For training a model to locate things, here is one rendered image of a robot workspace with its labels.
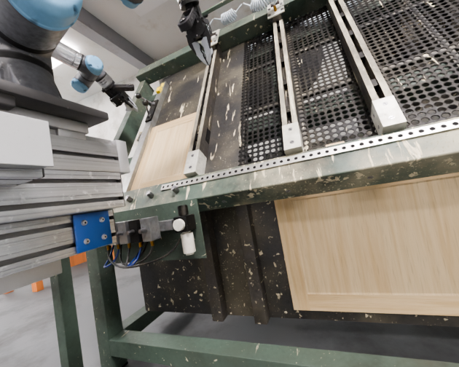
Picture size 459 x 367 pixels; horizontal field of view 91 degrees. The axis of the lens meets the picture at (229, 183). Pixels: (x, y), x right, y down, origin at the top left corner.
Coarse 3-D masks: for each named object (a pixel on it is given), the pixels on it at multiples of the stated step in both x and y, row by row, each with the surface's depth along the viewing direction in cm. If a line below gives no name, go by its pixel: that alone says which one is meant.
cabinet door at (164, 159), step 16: (160, 128) 136; (176, 128) 129; (192, 128) 122; (160, 144) 128; (176, 144) 121; (144, 160) 126; (160, 160) 120; (176, 160) 114; (144, 176) 118; (160, 176) 112; (176, 176) 107
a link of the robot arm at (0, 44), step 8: (0, 32) 41; (0, 40) 42; (8, 40) 42; (0, 48) 42; (8, 48) 43; (16, 48) 43; (24, 48) 43; (32, 56) 45; (40, 56) 47; (48, 56) 49; (48, 64) 49
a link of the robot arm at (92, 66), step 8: (56, 48) 93; (64, 48) 95; (56, 56) 95; (64, 56) 96; (72, 56) 97; (80, 56) 99; (88, 56) 100; (72, 64) 99; (80, 64) 100; (88, 64) 100; (96, 64) 102; (80, 72) 106; (88, 72) 103; (96, 72) 103; (88, 80) 108
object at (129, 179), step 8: (160, 96) 156; (160, 104) 154; (152, 120) 143; (144, 128) 141; (144, 136) 135; (144, 144) 133; (136, 152) 130; (136, 160) 125; (136, 168) 123; (128, 176) 120; (128, 184) 116
